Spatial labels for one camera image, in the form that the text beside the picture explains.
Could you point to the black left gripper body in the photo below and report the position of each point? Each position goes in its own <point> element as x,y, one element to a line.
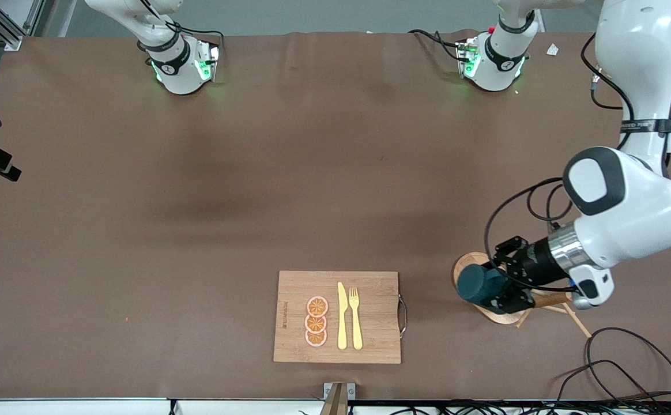
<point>534,260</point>

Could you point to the dark teal cup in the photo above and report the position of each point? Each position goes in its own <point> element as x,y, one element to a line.
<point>477,282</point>

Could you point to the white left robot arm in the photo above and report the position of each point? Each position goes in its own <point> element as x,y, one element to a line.
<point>629,202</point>

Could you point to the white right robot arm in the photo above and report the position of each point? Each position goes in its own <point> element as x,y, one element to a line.
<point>180,75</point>

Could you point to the wooden mug tree stand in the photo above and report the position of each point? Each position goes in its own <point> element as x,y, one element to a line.
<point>500,318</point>

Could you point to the bamboo cutting board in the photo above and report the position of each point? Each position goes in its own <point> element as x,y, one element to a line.
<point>370,346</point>

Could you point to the yellow plastic fork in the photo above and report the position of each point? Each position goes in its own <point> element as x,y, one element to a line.
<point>357,328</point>

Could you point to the yellow plastic knife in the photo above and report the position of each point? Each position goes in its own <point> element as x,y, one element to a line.
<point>342,323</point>

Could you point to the orange slice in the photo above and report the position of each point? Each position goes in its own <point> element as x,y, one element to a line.
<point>315,324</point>
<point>317,306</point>
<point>316,339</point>

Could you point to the small white paper scrap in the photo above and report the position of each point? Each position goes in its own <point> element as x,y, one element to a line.
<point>553,49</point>

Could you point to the brown table mat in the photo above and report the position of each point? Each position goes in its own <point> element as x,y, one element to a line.
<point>312,173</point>

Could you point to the aluminium frame profile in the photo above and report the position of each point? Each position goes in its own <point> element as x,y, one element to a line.
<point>10,37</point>

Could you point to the metal bracket with wooden post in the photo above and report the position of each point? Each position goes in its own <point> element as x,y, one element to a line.
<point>338,403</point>

